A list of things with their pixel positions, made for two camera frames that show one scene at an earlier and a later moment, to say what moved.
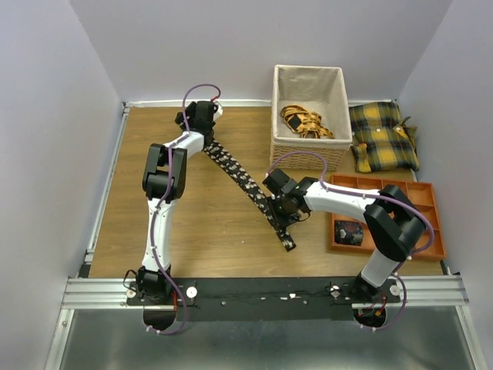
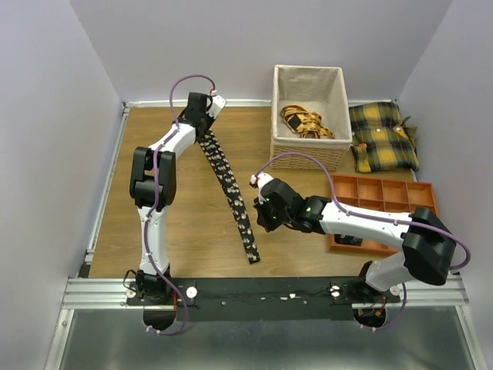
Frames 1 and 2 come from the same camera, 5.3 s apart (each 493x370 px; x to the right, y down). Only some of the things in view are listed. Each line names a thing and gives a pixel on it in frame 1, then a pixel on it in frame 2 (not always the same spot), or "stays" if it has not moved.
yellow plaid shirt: [380, 139] stays
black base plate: [265, 299] stays
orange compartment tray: [352, 234] stays
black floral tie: [218, 152] → [222, 166]
